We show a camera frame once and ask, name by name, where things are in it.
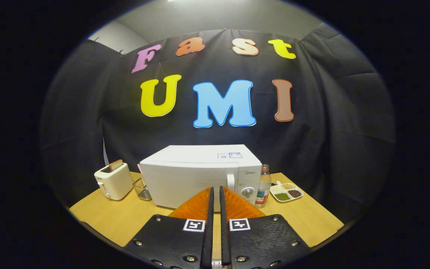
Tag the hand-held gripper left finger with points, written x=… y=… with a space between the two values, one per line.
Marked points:
x=170 y=243

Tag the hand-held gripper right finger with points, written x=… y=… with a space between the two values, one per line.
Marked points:
x=263 y=243

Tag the white microwave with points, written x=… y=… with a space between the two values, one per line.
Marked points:
x=200 y=155

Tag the clear plastic bottle red cap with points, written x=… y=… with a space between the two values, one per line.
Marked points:
x=262 y=190

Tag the white divided dish with beans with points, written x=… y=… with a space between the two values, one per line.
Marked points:
x=286 y=192

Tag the white toaster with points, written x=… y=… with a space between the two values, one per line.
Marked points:
x=116 y=185

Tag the brown toast slice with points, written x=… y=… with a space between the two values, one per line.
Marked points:
x=116 y=165

